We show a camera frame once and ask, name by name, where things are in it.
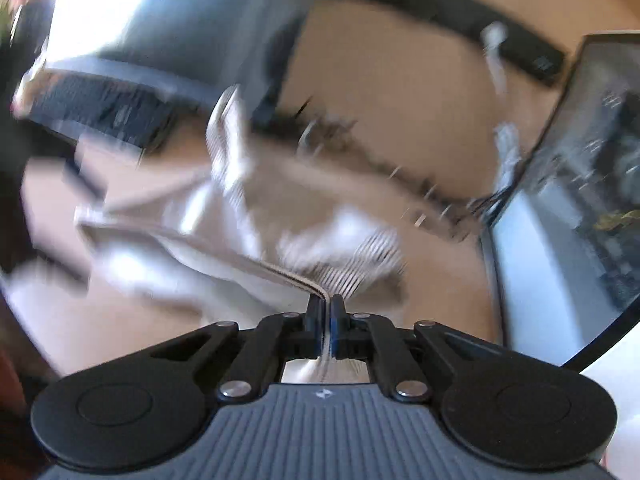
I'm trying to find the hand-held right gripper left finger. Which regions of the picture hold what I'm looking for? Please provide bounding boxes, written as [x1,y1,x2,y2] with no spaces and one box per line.
[150,295,329,402]

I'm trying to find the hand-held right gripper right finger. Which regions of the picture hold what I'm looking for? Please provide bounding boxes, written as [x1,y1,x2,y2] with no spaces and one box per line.
[330,295,502,404]

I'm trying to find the white striped garment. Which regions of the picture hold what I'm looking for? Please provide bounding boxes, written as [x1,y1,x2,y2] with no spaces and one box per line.
[75,85,412,386]

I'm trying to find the black keyboard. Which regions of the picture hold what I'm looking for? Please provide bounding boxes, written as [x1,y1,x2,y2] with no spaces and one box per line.
[17,72,178,153]

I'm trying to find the computer monitor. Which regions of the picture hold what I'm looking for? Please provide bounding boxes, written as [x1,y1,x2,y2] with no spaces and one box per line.
[47,0,331,128]

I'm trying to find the black power strip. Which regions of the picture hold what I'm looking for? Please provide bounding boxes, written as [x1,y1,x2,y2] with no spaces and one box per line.
[324,0,568,87]

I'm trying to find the dark tangled cables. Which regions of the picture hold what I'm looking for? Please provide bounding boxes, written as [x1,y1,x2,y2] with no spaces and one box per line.
[270,104,503,242]

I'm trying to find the white cable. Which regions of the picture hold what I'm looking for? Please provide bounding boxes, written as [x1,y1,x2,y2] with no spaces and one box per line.
[481,24,527,198]

